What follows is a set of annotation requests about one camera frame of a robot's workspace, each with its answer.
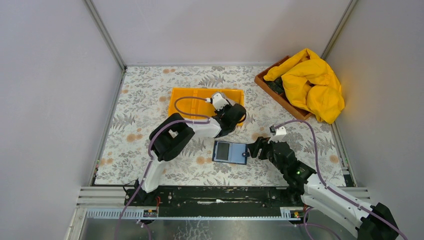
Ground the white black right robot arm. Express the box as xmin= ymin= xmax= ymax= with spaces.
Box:
xmin=247 ymin=137 xmax=400 ymax=240

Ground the floral table mat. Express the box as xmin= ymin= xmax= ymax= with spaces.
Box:
xmin=94 ymin=66 xmax=346 ymax=187

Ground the yellow plastic bin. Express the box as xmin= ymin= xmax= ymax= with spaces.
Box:
xmin=167 ymin=87 xmax=200 ymax=118
xmin=222 ymin=88 xmax=247 ymax=128

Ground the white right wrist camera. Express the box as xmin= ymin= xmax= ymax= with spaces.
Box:
xmin=268 ymin=125 xmax=287 ymax=143

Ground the yellow plastic bin left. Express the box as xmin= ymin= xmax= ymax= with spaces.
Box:
xmin=167 ymin=87 xmax=200 ymax=118

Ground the yellow cloth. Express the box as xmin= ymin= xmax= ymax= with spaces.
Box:
xmin=263 ymin=48 xmax=345 ymax=124

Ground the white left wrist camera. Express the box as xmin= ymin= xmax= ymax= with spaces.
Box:
xmin=205 ymin=92 xmax=233 ymax=111

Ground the brown wooden tray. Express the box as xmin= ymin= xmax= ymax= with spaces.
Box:
xmin=254 ymin=55 xmax=313 ymax=120

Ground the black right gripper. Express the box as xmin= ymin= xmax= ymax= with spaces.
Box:
xmin=246 ymin=135 xmax=286 ymax=175

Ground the yellow plastic bin right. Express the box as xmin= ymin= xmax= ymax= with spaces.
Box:
xmin=222 ymin=88 xmax=247 ymax=128

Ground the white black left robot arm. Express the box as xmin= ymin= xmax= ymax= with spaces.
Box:
xmin=135 ymin=103 xmax=247 ymax=206

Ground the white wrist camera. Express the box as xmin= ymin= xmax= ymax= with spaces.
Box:
xmin=205 ymin=92 xmax=233 ymax=111
xmin=268 ymin=125 xmax=287 ymax=143

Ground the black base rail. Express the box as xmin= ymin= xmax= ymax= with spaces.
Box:
xmin=124 ymin=185 xmax=305 ymax=218

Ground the blue leather card holder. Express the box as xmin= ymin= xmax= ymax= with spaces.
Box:
xmin=212 ymin=140 xmax=250 ymax=165

